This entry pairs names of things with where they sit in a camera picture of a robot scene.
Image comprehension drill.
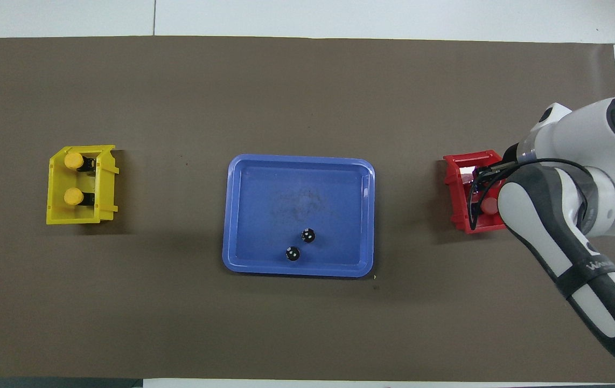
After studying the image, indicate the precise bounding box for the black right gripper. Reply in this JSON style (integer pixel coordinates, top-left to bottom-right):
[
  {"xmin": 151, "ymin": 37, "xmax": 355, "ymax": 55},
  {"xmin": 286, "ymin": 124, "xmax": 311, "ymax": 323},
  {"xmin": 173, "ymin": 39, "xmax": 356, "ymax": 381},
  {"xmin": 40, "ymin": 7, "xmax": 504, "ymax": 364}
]
[{"xmin": 472, "ymin": 167, "xmax": 505, "ymax": 198}]

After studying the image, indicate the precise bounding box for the yellow push button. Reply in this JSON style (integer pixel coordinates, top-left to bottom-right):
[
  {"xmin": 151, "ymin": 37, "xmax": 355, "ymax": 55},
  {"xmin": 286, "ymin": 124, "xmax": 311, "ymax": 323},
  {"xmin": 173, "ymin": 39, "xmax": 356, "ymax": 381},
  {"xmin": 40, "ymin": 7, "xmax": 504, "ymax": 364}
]
[
  {"xmin": 64, "ymin": 152, "xmax": 96, "ymax": 174},
  {"xmin": 64, "ymin": 188, "xmax": 96, "ymax": 207}
]

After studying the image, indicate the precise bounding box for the blue plastic tray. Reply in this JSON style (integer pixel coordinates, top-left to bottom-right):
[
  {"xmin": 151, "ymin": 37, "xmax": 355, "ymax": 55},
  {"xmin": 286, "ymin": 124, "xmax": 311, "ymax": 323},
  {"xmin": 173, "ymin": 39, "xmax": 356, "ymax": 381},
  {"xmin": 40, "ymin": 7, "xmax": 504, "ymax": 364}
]
[{"xmin": 222, "ymin": 154, "xmax": 376, "ymax": 278}]

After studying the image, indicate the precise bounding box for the red plastic bin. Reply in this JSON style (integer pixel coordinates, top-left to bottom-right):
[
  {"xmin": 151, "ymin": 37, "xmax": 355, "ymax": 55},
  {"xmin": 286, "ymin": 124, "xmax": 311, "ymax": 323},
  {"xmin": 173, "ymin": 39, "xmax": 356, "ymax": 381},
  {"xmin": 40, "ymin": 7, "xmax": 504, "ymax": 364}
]
[{"xmin": 443, "ymin": 150, "xmax": 507, "ymax": 234}]

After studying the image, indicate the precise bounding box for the yellow plastic bin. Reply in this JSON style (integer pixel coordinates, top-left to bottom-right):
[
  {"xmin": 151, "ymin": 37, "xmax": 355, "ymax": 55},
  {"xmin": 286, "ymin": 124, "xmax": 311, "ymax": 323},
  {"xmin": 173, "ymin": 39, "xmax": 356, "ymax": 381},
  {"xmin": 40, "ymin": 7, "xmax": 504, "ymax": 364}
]
[{"xmin": 46, "ymin": 144, "xmax": 120, "ymax": 225}]

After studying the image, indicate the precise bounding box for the brown paper mat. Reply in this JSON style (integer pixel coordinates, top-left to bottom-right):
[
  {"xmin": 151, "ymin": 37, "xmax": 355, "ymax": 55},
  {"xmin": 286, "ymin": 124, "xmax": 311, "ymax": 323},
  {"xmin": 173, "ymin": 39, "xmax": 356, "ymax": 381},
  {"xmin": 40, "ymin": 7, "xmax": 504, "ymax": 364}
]
[{"xmin": 0, "ymin": 36, "xmax": 615, "ymax": 383}]

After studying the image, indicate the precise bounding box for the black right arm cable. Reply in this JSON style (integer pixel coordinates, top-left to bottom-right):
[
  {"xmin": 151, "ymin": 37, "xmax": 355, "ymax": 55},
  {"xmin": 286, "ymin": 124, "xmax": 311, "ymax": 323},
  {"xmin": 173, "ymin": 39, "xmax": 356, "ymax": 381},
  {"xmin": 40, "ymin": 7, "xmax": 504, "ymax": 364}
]
[{"xmin": 466, "ymin": 157, "xmax": 595, "ymax": 233}]

